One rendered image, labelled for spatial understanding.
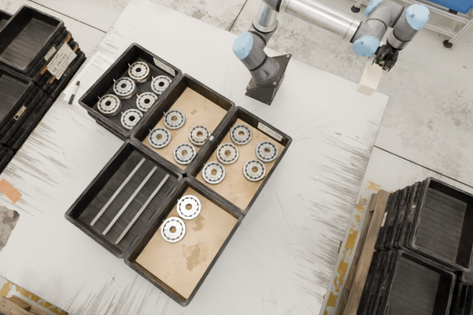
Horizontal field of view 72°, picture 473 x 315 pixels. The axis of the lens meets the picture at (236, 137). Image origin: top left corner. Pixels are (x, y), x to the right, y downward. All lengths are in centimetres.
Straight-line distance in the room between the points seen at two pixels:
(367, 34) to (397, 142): 165
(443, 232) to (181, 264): 140
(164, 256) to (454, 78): 266
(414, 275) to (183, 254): 129
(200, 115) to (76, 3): 201
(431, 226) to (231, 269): 112
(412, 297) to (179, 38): 190
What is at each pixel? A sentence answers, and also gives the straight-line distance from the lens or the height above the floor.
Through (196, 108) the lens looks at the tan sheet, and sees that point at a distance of 160.
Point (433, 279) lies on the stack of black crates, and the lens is 221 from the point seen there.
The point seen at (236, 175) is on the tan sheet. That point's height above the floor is 83.
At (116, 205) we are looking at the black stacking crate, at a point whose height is 83.
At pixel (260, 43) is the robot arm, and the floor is 100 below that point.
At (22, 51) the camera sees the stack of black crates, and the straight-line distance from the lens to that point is 251.
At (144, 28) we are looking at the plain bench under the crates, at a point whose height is 70.
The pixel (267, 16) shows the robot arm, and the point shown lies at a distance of 153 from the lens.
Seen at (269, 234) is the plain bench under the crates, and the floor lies 70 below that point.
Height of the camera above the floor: 227
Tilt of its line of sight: 69 degrees down
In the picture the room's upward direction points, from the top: 6 degrees clockwise
